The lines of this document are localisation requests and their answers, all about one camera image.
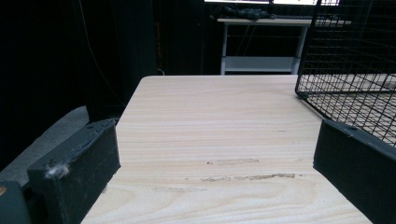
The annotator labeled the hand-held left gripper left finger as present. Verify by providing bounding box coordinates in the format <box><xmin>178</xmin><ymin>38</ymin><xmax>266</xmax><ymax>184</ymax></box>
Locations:
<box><xmin>26</xmin><ymin>119</ymin><xmax>121</xmax><ymax>224</ymax></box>

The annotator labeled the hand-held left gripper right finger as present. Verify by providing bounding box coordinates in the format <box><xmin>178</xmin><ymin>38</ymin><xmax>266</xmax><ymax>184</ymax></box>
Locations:
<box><xmin>313</xmin><ymin>119</ymin><xmax>396</xmax><ymax>224</ymax></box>

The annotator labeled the black curtain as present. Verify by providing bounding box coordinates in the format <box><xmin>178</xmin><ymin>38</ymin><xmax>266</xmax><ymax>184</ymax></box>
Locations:
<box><xmin>71</xmin><ymin>0</ymin><xmax>219</xmax><ymax>123</ymax></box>

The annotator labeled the white desk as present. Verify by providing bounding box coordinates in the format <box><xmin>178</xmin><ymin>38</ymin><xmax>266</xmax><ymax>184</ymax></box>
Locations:
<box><xmin>217</xmin><ymin>17</ymin><xmax>353</xmax><ymax>76</ymax></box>

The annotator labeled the dark cloth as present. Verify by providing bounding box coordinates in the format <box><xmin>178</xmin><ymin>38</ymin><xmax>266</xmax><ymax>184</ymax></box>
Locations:
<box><xmin>211</xmin><ymin>5</ymin><xmax>271</xmax><ymax>21</ymax></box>

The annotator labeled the black wire basket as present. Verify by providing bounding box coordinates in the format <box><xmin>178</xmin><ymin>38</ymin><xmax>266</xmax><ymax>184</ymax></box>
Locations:
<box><xmin>294</xmin><ymin>0</ymin><xmax>396</xmax><ymax>148</ymax></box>

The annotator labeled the thin cable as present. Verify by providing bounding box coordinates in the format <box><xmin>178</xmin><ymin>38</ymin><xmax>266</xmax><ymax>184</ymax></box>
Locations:
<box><xmin>78</xmin><ymin>0</ymin><xmax>126</xmax><ymax>106</ymax></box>

